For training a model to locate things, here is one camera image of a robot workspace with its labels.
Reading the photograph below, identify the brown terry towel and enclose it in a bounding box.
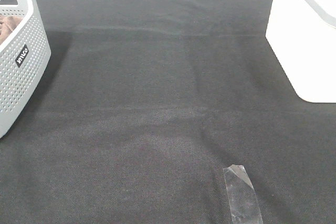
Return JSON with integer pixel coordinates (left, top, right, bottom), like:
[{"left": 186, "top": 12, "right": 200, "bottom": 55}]
[{"left": 0, "top": 16, "right": 23, "bottom": 44}]

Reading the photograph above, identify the black fabric table mat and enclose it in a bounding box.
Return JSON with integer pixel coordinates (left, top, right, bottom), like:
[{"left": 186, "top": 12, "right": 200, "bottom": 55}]
[{"left": 1, "top": 0, "right": 335, "bottom": 223}]

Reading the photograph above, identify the clear adhesive tape strip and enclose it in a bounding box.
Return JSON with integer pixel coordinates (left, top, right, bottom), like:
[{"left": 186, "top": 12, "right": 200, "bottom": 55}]
[{"left": 223, "top": 164, "right": 263, "bottom": 224}]

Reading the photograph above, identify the grey perforated laundry basket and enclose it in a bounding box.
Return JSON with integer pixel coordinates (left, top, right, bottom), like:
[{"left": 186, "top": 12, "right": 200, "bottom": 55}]
[{"left": 1, "top": 0, "right": 51, "bottom": 136}]

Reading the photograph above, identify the white plastic storage bin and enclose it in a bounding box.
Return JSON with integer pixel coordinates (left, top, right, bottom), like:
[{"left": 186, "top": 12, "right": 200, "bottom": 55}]
[{"left": 266, "top": 0, "right": 335, "bottom": 103}]

